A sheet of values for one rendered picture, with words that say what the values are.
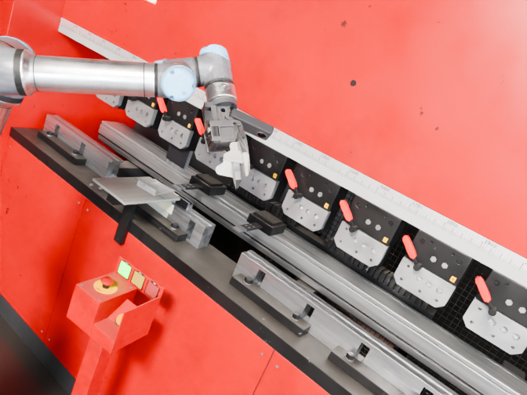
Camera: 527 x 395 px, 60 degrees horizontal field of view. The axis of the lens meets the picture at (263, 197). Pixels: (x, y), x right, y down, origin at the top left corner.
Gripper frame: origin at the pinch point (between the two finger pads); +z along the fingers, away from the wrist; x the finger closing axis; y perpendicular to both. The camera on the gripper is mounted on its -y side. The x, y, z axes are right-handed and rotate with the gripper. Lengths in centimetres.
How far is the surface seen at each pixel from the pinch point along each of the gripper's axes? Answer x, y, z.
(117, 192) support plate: -54, 27, -17
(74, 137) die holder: -99, 40, -59
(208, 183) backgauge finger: -78, -10, -26
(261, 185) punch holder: -33.7, -17.0, -8.8
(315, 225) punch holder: -23.8, -28.1, 8.4
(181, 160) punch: -60, 3, -30
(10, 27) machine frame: -79, 61, -99
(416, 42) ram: 15, -49, -29
